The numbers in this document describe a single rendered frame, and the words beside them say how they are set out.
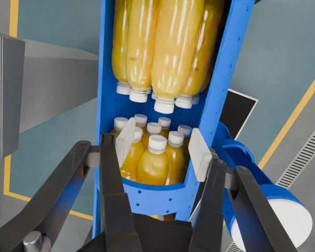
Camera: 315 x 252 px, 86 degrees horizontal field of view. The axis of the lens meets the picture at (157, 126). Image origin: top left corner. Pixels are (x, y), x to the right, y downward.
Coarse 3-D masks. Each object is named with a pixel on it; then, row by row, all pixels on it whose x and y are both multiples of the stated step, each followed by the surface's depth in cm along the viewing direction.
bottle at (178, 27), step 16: (160, 0) 28; (176, 0) 25; (192, 0) 25; (160, 16) 27; (176, 16) 26; (192, 16) 26; (160, 32) 27; (176, 32) 26; (192, 32) 27; (160, 48) 28; (176, 48) 27; (192, 48) 28; (160, 64) 28; (176, 64) 28; (160, 80) 29; (176, 80) 29; (160, 96) 32; (176, 96) 32
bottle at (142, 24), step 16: (144, 0) 28; (144, 16) 29; (128, 32) 32; (144, 32) 30; (128, 48) 32; (144, 48) 31; (128, 64) 33; (144, 64) 32; (128, 80) 35; (144, 80) 34
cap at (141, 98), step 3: (132, 93) 36; (135, 93) 36; (129, 96) 37; (132, 96) 36; (135, 96) 36; (138, 96) 36; (141, 96) 36; (144, 96) 37; (132, 99) 36; (135, 99) 36; (138, 99) 36; (141, 99) 36; (144, 99) 37
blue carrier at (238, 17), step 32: (224, 0) 40; (224, 32) 25; (224, 64) 27; (128, 96) 50; (224, 96) 32; (96, 128) 39; (192, 128) 51; (96, 192) 45; (128, 192) 33; (160, 192) 33; (192, 192) 38; (96, 224) 54
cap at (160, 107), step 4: (156, 100) 34; (156, 104) 33; (160, 104) 32; (164, 104) 32; (168, 104) 32; (172, 104) 33; (156, 108) 33; (160, 108) 32; (164, 108) 32; (168, 108) 32; (172, 108) 33; (164, 112) 32; (168, 112) 33
